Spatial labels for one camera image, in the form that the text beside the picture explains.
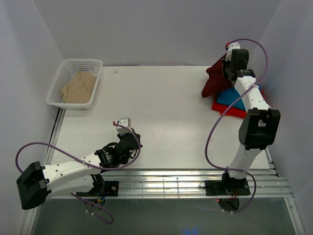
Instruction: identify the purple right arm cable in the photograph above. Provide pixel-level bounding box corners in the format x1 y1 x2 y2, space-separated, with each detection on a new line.
204 38 270 214

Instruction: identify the dark red t shirt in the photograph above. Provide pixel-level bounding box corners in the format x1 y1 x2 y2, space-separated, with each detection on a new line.
201 54 232 98

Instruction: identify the white plastic basket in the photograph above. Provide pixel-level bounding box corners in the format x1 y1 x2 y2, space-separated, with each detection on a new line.
46 59 103 110

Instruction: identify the beige t shirt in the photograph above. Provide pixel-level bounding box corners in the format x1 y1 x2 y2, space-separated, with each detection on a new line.
60 71 97 104

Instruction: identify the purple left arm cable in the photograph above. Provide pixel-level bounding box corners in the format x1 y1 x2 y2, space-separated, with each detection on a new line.
15 123 142 225

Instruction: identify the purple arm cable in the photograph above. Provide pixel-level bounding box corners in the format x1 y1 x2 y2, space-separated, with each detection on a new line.
204 38 270 214
15 123 142 225

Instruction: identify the folded orange red t shirt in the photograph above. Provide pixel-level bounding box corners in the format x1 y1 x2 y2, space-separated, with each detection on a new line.
218 109 246 118

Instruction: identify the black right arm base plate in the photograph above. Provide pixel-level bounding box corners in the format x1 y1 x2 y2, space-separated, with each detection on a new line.
203 180 250 196

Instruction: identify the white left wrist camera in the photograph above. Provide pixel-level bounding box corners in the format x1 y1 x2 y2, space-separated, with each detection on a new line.
113 117 131 135

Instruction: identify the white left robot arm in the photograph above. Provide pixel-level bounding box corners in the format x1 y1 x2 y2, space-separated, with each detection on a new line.
16 131 142 210

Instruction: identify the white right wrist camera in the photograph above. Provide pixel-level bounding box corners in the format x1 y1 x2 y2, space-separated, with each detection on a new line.
225 42 241 61

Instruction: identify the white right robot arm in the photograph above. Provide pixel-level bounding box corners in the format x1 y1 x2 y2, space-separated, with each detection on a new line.
221 44 281 194

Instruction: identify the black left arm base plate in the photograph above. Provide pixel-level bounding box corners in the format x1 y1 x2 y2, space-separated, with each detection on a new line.
82 181 119 197

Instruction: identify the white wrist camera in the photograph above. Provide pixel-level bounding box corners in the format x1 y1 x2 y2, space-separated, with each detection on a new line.
113 117 131 135
225 42 241 61

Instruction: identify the aluminium rail frame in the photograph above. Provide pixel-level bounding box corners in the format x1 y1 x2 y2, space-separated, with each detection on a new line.
26 167 294 199

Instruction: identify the folded blue t shirt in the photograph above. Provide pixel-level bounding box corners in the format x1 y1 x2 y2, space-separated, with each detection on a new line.
212 87 247 112

